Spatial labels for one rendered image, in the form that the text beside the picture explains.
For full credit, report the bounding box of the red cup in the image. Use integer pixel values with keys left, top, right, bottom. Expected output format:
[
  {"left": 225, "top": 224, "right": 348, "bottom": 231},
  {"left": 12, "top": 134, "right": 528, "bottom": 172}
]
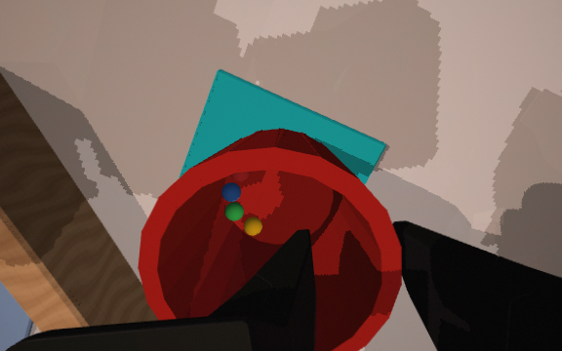
[{"left": 139, "top": 128, "right": 402, "bottom": 351}]

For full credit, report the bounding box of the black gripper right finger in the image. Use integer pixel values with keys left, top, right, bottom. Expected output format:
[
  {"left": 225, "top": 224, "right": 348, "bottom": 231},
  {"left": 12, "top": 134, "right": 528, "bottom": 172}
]
[{"left": 392, "top": 220, "right": 562, "bottom": 351}]

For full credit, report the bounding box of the green marble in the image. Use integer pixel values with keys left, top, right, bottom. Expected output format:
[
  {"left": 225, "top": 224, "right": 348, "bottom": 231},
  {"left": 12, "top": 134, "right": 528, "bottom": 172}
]
[{"left": 224, "top": 202, "right": 244, "bottom": 221}]

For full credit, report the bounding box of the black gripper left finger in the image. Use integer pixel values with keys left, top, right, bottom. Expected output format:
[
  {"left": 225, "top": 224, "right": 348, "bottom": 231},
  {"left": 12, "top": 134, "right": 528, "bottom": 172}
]
[{"left": 6, "top": 229, "right": 316, "bottom": 351}]

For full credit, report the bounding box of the yellow marble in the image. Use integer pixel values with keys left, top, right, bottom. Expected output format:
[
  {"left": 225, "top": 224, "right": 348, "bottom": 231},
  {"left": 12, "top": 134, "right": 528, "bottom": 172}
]
[{"left": 244, "top": 217, "right": 262, "bottom": 236}]

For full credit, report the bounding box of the dark red marble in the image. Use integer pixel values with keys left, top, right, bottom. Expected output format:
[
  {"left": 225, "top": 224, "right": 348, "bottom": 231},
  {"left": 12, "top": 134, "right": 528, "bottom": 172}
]
[{"left": 231, "top": 172, "right": 250, "bottom": 182}]

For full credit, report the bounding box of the wooden rectangular beam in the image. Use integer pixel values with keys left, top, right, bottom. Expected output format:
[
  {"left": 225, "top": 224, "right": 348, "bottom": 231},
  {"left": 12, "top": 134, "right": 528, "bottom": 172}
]
[{"left": 0, "top": 72, "right": 159, "bottom": 332}]

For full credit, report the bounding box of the dark blue marble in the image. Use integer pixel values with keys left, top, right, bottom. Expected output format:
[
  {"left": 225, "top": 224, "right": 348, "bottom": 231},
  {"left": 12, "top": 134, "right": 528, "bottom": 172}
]
[{"left": 221, "top": 182, "right": 241, "bottom": 202}]

